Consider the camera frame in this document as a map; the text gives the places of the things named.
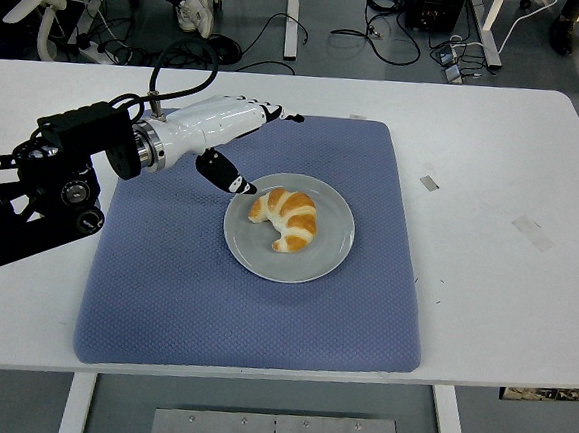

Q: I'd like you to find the person's dark shoe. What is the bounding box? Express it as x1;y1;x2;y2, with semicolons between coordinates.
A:
547;14;578;57

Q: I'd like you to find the black equipment box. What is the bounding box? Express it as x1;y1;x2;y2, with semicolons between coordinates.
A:
401;0;471;37

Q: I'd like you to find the white background table leg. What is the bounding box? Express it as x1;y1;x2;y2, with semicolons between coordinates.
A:
476;0;508;70
280;0;303;62

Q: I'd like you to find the grey round plate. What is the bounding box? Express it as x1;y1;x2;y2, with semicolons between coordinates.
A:
218;168;361;290

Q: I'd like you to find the white cable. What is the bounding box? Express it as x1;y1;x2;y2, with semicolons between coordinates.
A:
496;0;559;59

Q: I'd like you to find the croissant bread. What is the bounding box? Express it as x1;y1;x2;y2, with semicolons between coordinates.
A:
245;184;322;257

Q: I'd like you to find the blue quilted mat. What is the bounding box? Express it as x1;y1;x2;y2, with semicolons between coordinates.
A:
70;98;440;391

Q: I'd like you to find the thin black floor cable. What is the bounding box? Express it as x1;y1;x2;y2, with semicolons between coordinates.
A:
236;9;312;77

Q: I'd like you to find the small black cable coil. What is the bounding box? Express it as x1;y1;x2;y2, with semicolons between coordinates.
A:
200;32;244;66

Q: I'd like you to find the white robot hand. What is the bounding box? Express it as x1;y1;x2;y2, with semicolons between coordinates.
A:
135;88;308;201

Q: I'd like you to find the grey power adapter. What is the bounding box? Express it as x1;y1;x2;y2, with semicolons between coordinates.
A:
442;63;466;86

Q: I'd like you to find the white chair armrest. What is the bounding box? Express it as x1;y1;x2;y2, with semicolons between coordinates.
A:
0;0;68;64

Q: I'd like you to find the large clear tape piece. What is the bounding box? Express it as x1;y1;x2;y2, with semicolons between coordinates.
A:
509;213;557;254

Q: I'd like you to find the person's white shoe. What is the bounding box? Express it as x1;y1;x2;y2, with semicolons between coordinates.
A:
171;0;216;40

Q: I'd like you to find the power brick with blue label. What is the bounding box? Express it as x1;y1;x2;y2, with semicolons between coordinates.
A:
433;41;461;66

